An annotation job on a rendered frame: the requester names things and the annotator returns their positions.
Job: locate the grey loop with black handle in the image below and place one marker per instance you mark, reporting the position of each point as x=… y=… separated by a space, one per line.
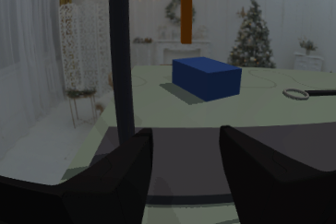
x=308 y=92

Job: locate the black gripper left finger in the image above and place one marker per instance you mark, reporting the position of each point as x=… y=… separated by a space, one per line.
x=113 y=191

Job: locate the orange handle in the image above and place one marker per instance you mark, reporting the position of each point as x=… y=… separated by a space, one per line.
x=186 y=33

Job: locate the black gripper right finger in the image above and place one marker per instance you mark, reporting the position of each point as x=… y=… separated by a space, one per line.
x=271 y=188

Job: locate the dark blue block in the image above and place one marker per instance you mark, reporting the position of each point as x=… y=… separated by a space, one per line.
x=208 y=79

